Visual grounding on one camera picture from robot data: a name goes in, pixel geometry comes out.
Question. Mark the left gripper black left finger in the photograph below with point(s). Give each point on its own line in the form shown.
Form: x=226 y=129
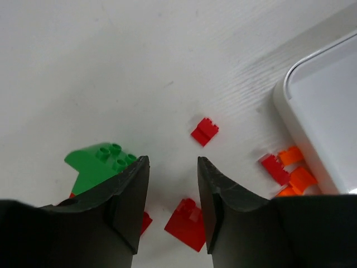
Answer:
x=98 y=228

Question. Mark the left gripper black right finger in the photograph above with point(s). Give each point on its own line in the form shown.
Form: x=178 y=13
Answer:
x=243 y=229

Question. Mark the red flat lego brick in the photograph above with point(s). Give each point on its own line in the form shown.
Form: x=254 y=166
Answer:
x=186 y=224

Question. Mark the dark red lego brick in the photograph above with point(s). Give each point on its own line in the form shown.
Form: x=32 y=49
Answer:
x=275 y=169

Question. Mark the orange lego brick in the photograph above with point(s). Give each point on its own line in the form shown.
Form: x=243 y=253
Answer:
x=290 y=156

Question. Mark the red lego slope brick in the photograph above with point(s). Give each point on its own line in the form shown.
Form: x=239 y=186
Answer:
x=204 y=131

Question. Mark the white three-compartment tray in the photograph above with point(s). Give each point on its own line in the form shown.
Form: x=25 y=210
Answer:
x=316 y=99

